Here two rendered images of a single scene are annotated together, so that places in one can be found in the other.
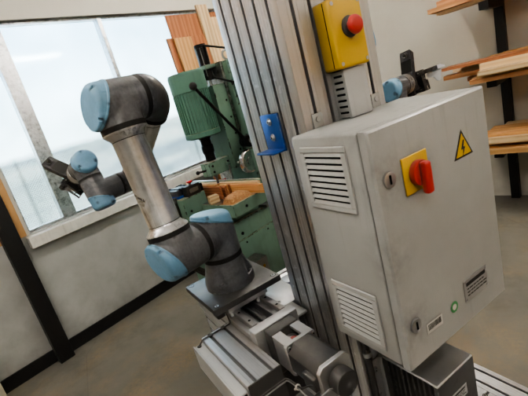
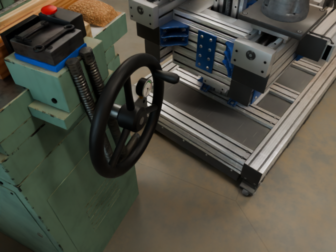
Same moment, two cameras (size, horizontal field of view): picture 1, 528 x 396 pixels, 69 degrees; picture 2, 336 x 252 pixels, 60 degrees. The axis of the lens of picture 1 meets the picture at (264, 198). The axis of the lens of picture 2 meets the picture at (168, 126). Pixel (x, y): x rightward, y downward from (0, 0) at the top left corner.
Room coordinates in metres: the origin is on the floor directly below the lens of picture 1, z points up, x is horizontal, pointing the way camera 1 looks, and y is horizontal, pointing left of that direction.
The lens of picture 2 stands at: (1.80, 0.92, 1.28)
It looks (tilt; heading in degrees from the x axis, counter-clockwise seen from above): 47 degrees down; 248
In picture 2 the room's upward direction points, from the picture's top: straight up
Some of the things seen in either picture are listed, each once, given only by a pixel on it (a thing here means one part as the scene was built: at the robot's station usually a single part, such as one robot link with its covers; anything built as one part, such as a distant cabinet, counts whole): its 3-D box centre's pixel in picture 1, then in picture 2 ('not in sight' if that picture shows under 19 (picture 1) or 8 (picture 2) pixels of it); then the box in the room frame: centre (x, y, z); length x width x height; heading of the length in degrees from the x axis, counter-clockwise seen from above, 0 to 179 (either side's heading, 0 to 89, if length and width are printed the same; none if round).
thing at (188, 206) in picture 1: (188, 203); (60, 67); (1.82, 0.36, 0.91); 0.15 x 0.14 x 0.09; 43
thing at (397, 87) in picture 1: (394, 89); not in sight; (1.39, -0.55, 1.21); 0.11 x 0.08 x 0.09; 133
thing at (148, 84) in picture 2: not in sight; (143, 89); (1.60, 0.18, 0.65); 0.06 x 0.04 x 0.08; 43
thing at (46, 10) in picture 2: not in sight; (49, 9); (1.81, 0.32, 1.02); 0.03 x 0.03 x 0.01
